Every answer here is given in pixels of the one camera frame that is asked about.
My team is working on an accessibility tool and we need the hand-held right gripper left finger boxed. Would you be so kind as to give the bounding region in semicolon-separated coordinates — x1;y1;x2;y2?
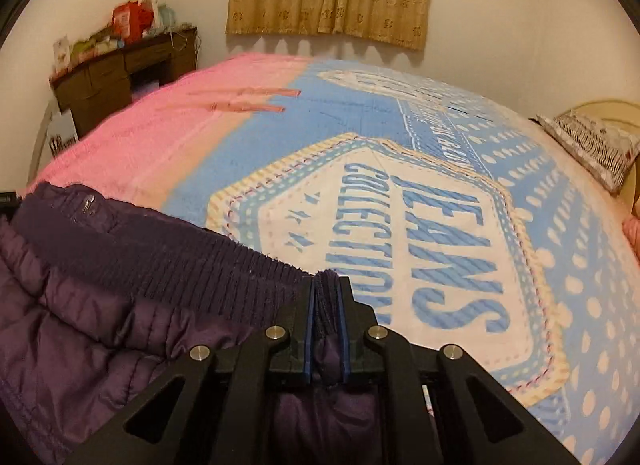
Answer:
65;275;317;465

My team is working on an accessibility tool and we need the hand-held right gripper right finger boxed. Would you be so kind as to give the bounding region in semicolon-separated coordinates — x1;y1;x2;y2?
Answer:
336;275;581;465

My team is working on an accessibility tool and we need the purple quilted jacket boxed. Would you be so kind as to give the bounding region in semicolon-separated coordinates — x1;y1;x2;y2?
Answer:
0;182;387;465

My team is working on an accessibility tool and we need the blue polka dot printed bedsheet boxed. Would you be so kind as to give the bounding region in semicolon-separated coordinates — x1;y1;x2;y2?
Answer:
162;52;640;465

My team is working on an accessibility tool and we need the pink fleece blanket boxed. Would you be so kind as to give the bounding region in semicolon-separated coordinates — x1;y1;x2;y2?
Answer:
17;50;321;211

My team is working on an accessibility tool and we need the pink folded quilt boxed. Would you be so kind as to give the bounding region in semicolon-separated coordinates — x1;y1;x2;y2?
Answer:
621;212;640;258

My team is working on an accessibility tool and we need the white patterned pillow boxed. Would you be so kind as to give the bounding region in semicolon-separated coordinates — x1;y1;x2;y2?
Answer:
536;110;640;194

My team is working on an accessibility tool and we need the white paper bag black print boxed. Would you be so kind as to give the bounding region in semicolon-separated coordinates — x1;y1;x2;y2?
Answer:
47;109;80;159

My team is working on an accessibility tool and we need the dark wooden desk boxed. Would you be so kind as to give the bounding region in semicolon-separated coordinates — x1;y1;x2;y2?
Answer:
49;26;199;139

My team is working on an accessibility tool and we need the green cloth item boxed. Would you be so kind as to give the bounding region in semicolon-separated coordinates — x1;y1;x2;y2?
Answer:
70;32;126;64

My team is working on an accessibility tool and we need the red gift bag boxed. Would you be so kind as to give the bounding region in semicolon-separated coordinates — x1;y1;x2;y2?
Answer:
111;1;154;44

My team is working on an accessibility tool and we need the white card box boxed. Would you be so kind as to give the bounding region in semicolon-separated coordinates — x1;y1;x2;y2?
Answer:
52;35;71;72

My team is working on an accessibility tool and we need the white curved frame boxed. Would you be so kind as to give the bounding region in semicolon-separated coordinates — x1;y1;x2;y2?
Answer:
27;99;57;182

